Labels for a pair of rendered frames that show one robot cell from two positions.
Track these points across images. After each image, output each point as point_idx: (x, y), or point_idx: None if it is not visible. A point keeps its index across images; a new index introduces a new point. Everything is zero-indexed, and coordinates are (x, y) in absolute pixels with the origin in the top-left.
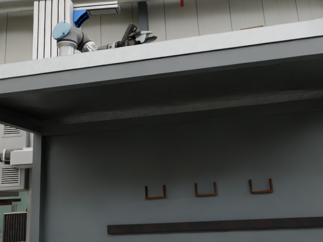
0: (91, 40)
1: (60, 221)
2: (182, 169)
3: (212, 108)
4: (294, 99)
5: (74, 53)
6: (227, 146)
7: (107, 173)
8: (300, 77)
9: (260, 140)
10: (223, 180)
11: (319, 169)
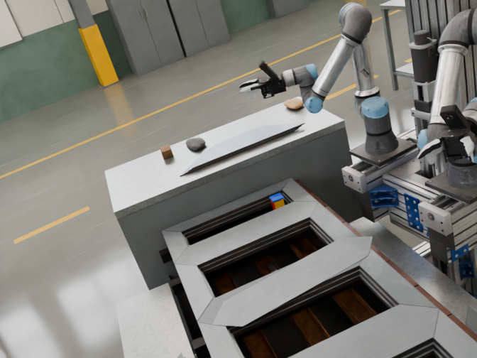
0: (343, 28)
1: (340, 197)
2: None
3: (211, 178)
4: (152, 202)
5: (424, 1)
6: (211, 207)
7: None
8: (147, 182)
9: (188, 215)
10: None
11: (161, 249)
